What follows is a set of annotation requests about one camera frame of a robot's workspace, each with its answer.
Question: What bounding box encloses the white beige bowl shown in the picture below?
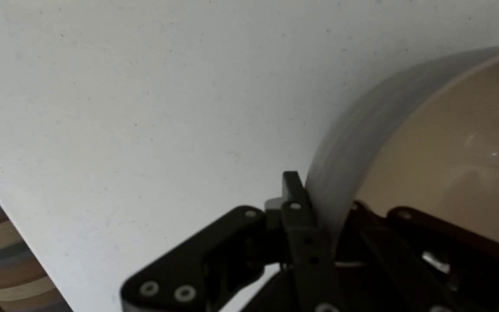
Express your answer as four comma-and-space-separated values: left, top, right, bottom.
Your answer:
307, 47, 499, 243

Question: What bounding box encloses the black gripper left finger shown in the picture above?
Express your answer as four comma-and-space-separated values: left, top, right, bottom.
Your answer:
120, 172, 347, 312

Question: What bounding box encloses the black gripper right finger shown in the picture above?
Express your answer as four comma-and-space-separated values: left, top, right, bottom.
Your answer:
342, 203, 499, 312

